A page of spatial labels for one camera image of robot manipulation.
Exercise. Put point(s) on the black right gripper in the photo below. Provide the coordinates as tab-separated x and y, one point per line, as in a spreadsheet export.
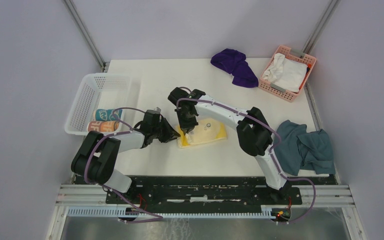
186	127

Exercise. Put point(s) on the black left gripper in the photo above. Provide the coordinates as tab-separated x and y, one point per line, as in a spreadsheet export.
170	134

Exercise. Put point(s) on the yellow cloth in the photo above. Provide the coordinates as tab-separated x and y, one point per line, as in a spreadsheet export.
207	131

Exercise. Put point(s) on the cream rabbit text towel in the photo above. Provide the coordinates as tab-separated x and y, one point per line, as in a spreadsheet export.
103	126

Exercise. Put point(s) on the teal bunny pattern towel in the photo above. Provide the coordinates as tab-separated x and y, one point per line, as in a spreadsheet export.
107	115

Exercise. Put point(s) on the white plastic basket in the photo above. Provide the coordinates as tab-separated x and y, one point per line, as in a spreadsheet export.
100	91

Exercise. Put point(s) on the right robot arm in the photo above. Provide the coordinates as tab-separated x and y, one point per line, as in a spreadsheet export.
253	132

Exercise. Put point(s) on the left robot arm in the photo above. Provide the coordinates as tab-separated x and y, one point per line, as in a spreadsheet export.
96	158

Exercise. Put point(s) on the purple cloth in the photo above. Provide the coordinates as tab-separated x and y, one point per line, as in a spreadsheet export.
234	63

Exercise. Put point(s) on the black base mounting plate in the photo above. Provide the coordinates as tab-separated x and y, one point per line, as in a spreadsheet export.
209	195

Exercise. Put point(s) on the pink plastic basket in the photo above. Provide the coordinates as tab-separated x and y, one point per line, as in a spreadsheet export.
291	54

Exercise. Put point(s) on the white cloth in basket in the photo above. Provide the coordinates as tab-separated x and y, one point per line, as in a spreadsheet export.
284	73

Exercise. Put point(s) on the dark teal cloth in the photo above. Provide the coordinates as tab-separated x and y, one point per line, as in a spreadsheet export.
303	150

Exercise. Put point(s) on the white toothed cable rail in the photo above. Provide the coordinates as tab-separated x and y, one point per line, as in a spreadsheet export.
127	212

